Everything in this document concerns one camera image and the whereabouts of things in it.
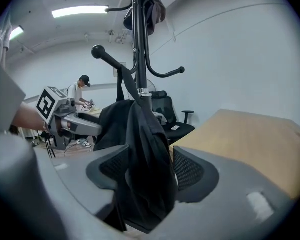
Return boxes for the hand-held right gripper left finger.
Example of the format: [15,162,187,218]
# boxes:
[36,143,131,240]

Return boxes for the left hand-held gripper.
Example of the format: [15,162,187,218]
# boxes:
[35,85,103,152]

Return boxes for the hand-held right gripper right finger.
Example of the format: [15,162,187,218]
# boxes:
[139,145,298,240]

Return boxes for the black fabric bag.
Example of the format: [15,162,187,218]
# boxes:
[93,64,179,235]

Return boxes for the black metal coat rack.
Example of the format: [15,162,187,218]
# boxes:
[91,0,186,115]

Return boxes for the person's left forearm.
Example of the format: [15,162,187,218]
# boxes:
[11,102,50,132]

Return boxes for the light wooden table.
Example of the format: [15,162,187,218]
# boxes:
[76,105,103,118]

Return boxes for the black office chair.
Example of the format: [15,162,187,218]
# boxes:
[149,90,196,145]

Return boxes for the long ceiling light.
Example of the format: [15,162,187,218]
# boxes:
[51,5,110,19]
[9,25,25,41]

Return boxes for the person's grey shirt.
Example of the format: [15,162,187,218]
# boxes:
[0,8,14,53]

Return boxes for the dark brown cap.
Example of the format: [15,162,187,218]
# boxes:
[123,0,167,37]

